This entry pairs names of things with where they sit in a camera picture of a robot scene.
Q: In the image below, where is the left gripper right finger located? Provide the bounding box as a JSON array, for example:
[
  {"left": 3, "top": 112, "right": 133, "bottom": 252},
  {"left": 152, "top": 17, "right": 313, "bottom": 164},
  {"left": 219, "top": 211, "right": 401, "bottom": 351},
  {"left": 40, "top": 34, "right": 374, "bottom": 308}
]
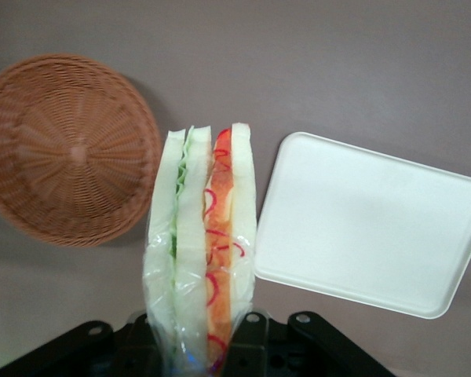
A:
[{"left": 225, "top": 309, "right": 392, "bottom": 377}]

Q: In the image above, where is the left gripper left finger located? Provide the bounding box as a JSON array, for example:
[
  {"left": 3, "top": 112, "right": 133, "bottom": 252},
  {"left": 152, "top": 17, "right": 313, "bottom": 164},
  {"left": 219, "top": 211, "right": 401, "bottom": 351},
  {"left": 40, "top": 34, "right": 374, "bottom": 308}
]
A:
[{"left": 0, "top": 313, "right": 166, "bottom": 377}]

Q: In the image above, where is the triangle sandwich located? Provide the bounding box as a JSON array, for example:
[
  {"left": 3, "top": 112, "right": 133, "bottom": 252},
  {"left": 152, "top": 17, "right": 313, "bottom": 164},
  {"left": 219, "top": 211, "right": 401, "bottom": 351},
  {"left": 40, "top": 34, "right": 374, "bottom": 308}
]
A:
[{"left": 142, "top": 123, "right": 258, "bottom": 377}]

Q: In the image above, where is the cream plastic tray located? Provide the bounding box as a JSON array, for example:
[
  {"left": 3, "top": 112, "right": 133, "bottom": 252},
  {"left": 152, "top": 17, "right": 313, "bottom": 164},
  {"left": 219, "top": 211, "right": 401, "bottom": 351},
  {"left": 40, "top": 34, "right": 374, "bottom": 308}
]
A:
[{"left": 254, "top": 131, "right": 471, "bottom": 320}]

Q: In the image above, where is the round brown wicker basket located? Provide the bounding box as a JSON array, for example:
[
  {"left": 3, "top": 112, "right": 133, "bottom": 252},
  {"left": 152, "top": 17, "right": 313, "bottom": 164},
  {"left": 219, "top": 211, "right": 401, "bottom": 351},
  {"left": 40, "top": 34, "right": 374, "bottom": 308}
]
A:
[{"left": 0, "top": 53, "right": 161, "bottom": 248}]

